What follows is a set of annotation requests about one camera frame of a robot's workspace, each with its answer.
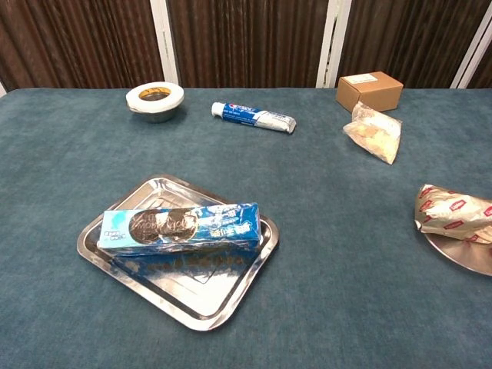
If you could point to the blue cookie box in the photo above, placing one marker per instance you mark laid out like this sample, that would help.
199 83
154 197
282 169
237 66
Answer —
177 230

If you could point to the foil wrapper with red logos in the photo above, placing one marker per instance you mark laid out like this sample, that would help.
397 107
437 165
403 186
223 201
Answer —
453 213

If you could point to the blue felt table mat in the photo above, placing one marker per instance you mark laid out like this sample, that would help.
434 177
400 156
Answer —
307 184

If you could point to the blue white toothpaste tube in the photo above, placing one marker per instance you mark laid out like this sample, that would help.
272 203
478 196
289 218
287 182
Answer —
250 115

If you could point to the white tape roll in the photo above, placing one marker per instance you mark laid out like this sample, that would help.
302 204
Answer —
132 100
157 117

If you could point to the rectangular steel tray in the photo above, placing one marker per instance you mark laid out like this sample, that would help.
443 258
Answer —
215 292

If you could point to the clear plastic snack bag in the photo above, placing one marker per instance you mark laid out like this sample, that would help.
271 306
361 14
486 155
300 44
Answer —
374 134

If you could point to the brown pleated partition panel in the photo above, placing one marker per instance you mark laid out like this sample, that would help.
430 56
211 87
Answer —
403 38
246 42
485 73
77 42

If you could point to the brown cardboard box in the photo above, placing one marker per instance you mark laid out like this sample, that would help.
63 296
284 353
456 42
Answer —
378 90

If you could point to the round steel plate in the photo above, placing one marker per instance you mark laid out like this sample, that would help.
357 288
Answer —
461 255

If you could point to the white partition post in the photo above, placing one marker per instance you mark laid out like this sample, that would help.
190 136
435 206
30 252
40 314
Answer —
2 89
474 42
332 42
165 42

